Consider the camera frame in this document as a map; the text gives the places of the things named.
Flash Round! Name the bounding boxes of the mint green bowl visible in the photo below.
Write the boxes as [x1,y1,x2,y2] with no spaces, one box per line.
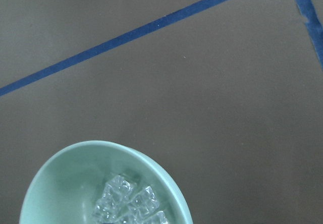
[19,140,193,223]

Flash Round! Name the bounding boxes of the clear ice cubes in cup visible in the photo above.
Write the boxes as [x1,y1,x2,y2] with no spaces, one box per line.
[92,175,170,223]

